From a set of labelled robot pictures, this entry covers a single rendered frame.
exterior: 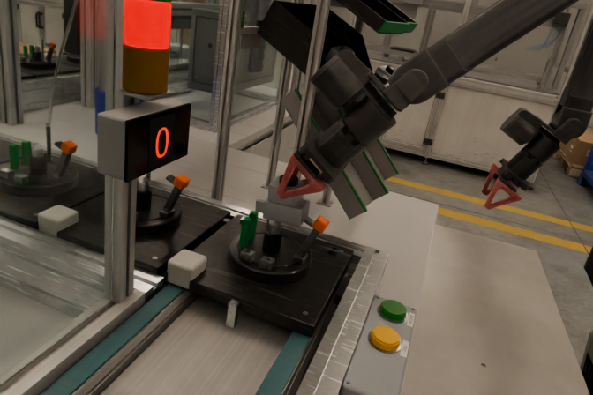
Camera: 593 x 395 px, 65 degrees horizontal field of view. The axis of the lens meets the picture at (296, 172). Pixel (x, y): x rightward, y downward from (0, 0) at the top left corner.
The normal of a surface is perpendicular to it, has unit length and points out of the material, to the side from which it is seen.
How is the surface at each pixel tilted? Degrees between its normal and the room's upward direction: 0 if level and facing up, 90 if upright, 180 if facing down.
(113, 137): 90
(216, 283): 0
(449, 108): 90
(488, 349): 0
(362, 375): 0
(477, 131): 90
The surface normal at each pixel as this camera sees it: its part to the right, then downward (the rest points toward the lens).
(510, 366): 0.15, -0.92
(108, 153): -0.34, 0.29
